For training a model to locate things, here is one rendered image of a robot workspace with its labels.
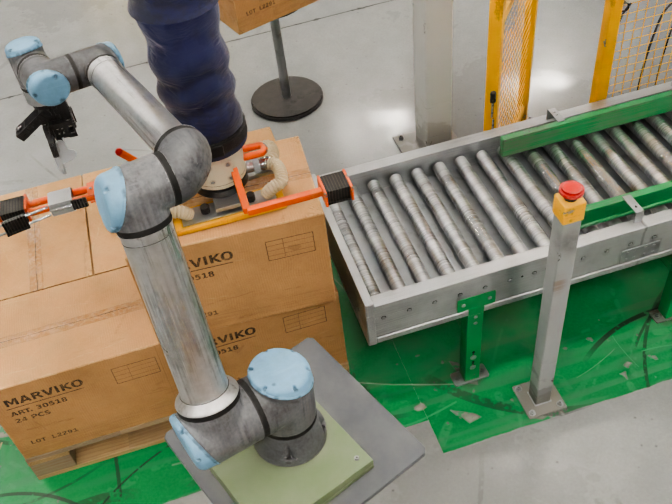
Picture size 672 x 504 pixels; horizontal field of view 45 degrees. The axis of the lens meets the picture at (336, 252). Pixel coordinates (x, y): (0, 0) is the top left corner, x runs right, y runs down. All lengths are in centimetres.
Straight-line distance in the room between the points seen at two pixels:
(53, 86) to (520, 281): 161
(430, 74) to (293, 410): 218
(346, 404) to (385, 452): 18
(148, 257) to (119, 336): 116
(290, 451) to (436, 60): 218
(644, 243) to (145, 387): 179
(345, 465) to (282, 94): 281
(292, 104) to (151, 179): 291
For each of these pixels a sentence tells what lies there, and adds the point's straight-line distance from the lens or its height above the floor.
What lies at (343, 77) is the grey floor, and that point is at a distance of 467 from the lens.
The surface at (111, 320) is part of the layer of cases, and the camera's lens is 283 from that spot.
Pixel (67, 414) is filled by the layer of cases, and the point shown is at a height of 32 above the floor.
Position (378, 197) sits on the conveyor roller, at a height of 55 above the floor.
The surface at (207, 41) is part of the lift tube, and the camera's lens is 215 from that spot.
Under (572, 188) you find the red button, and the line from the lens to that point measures 234.
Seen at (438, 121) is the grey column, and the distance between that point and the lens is 392.
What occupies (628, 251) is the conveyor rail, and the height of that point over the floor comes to 49.
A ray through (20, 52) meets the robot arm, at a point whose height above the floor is 158.
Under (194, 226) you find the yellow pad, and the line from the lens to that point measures 242.
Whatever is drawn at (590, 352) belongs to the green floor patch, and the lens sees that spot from 328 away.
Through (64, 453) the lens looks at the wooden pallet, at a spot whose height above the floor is 12.
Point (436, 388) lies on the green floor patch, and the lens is 312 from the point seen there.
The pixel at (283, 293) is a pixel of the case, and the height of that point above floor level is 64.
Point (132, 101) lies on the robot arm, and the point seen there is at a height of 158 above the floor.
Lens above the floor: 258
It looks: 46 degrees down
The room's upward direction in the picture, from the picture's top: 8 degrees counter-clockwise
